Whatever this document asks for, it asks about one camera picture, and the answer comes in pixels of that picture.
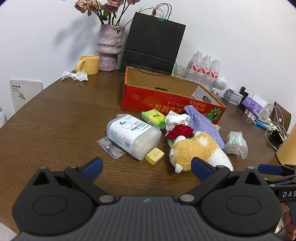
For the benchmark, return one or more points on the yellow mug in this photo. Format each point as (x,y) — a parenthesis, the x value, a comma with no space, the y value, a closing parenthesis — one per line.
(89,64)

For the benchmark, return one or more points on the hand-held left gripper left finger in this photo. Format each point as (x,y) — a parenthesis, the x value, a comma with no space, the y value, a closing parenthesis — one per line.
(93,167)

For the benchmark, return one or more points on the white tissue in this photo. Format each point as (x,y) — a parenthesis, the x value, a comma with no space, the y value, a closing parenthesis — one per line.
(76,75)
(177,120)

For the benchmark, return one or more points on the yellow white plush toy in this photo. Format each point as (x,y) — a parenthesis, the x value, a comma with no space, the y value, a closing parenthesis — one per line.
(196,150)

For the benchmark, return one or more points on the yellow sponge block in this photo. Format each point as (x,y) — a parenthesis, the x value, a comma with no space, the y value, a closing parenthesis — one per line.
(154,156)

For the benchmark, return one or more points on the white robot figurine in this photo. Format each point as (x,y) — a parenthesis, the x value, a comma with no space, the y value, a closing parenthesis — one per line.
(219,85)

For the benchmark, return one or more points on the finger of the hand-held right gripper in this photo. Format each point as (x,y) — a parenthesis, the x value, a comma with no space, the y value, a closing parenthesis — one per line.
(282,180)
(270,169)

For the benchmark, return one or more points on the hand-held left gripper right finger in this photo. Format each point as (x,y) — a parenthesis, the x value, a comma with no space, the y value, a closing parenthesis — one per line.
(201,168)

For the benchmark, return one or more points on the tan board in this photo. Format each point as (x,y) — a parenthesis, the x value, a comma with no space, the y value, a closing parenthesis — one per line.
(288,150)

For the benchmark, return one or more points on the white plastic wipes container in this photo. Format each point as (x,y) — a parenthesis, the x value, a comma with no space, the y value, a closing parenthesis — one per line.
(131,136)

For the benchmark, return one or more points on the clear plastic bag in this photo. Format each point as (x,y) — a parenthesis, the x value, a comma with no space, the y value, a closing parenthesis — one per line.
(235,142)

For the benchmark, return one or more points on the small white pink box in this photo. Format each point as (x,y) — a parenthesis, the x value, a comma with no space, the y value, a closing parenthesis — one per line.
(232,95)

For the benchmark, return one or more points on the red artificial rose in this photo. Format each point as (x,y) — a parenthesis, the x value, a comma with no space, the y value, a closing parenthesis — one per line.
(181,132)

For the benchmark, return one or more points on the orange cardboard box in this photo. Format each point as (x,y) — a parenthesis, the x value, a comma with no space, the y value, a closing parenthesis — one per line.
(148,97)

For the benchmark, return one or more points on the black paper bag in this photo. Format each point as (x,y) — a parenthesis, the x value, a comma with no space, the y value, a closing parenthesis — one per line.
(152,41)

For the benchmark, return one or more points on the red label water bottle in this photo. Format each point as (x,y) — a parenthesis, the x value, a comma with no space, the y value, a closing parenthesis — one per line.
(206,69)
(215,71)
(195,67)

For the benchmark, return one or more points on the dried pink flowers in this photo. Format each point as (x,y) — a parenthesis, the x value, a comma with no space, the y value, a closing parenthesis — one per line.
(82,4)

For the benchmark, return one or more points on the green tissue pack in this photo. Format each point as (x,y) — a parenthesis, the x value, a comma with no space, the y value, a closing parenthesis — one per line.
(153,117)

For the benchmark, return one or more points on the purple cloth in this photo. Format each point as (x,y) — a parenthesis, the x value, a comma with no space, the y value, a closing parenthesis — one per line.
(203,124)

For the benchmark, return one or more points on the person's right hand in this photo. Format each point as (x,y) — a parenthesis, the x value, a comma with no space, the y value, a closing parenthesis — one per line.
(288,222)

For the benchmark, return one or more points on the small black box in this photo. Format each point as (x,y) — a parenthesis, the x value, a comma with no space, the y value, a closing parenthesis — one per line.
(245,95)
(242,90)

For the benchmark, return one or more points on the purple ceramic vase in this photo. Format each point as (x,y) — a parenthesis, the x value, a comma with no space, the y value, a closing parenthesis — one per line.
(108,46)

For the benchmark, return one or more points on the clear drinking glass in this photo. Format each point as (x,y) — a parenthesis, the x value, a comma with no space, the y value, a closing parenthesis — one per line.
(179,70)

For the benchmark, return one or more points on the teal binder clip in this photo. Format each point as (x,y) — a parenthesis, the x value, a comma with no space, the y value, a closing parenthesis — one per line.
(161,19)

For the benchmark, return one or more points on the wooden chair back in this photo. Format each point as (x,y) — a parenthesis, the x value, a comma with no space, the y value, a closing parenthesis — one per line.
(284,114)

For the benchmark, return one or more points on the white desktop holder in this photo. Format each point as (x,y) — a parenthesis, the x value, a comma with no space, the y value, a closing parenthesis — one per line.
(260,99)

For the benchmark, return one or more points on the purple tissue pack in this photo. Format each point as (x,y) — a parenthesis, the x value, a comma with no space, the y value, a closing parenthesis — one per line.
(253,104)

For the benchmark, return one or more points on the small clear packet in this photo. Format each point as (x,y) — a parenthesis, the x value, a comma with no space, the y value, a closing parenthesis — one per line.
(111,148)

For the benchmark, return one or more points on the black green gadget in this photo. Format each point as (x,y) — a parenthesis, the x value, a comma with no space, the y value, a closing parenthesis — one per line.
(276,135)

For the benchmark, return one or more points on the blue face mask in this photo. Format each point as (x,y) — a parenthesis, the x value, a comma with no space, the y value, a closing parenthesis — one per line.
(261,124)

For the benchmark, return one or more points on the white flat carton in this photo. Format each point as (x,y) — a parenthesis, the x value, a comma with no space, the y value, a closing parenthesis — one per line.
(24,92)

